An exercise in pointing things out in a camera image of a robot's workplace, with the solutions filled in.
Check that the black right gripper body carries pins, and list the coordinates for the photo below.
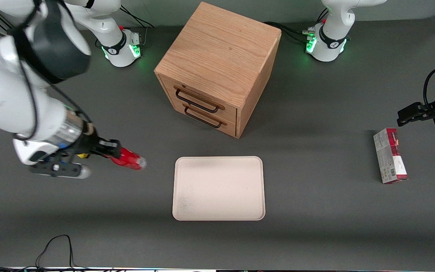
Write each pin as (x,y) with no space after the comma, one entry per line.
(88,143)

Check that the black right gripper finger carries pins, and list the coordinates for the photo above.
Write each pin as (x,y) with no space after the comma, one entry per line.
(110,144)
(108,152)

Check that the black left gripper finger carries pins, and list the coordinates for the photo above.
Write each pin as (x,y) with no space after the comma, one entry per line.
(412,109)
(410,120)

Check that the red coke bottle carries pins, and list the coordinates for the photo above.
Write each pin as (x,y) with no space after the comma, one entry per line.
(130,160)

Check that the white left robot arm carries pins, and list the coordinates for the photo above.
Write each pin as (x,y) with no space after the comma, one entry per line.
(332,34)

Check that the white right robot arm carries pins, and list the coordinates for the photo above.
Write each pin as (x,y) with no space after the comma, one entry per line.
(6,98)

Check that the beige plastic tray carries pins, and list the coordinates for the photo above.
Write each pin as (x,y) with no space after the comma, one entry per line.
(218,188)

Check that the yellow lemon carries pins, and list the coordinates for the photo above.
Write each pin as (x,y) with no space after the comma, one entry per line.
(84,155)

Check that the grey and red carton box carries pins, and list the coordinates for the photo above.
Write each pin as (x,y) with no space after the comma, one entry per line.
(389,155)

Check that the wooden drawer cabinet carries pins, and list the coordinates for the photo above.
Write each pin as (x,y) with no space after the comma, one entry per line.
(221,56)

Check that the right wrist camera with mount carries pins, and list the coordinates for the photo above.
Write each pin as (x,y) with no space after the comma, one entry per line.
(57,169)

